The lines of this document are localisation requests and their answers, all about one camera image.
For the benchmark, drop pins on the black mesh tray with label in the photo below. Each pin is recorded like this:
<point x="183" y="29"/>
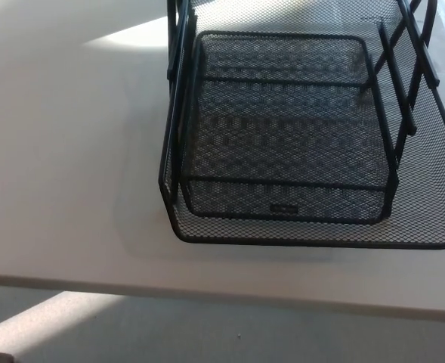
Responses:
<point x="282" y="151"/>

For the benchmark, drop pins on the large black mesh sliding drawer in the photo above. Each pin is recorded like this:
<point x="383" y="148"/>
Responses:
<point x="422" y="196"/>

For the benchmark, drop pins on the black metal rack frame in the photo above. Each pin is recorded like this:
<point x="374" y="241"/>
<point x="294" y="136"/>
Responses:
<point x="171" y="45"/>

